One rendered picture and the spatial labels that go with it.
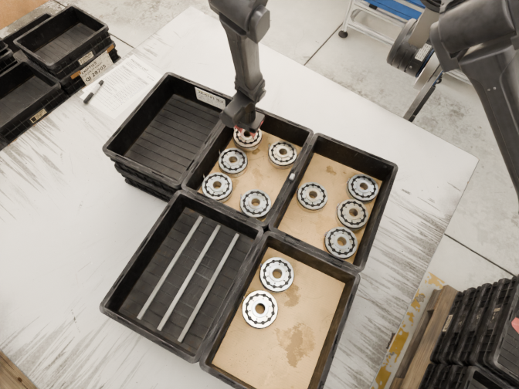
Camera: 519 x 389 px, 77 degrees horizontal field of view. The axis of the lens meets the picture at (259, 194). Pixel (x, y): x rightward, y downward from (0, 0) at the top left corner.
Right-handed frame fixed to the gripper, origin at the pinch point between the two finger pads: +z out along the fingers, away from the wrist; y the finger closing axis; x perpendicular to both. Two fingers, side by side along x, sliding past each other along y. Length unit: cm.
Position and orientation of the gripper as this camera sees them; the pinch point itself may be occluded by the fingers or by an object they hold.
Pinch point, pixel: (247, 132)
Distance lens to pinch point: 117.6
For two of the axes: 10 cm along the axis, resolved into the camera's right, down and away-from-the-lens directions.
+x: 4.5, -8.1, 3.7
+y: 8.9, 4.1, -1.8
